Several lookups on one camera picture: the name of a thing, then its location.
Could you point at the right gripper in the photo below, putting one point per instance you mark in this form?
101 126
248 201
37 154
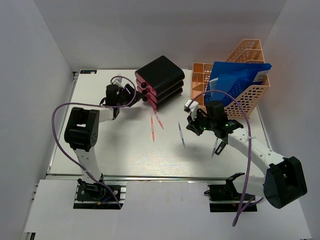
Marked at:
192 124

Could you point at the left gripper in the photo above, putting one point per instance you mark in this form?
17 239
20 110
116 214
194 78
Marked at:
131 89

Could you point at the blue clear pen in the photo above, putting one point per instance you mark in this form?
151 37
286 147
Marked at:
181 135

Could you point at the dark clear pen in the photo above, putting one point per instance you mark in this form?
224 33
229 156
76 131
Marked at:
214 148

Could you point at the short red pen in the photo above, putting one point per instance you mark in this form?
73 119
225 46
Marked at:
158 119

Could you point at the long red pen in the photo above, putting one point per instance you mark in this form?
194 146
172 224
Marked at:
152 129

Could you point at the black pink drawer organizer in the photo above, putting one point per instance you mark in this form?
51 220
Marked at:
161 81

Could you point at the blue plastic folder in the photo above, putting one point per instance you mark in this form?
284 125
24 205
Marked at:
234 78

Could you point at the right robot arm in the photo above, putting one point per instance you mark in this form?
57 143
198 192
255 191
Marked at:
283 179

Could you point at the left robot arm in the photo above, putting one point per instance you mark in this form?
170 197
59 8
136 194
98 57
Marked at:
82 128

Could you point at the green highlighter marker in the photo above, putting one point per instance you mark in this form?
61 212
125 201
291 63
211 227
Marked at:
220 148

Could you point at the black label sticker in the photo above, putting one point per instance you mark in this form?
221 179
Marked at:
88 71

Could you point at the peach file rack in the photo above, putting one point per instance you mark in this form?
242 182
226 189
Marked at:
248 51

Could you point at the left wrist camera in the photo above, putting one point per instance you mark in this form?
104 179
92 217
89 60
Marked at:
117 81

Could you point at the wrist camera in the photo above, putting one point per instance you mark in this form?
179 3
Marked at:
191 107
117 81

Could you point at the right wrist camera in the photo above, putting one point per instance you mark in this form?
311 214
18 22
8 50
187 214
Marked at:
191 107

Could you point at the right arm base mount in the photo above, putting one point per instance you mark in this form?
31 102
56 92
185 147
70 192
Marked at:
224 198

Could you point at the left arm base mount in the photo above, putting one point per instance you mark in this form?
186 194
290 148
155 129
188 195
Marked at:
93 196

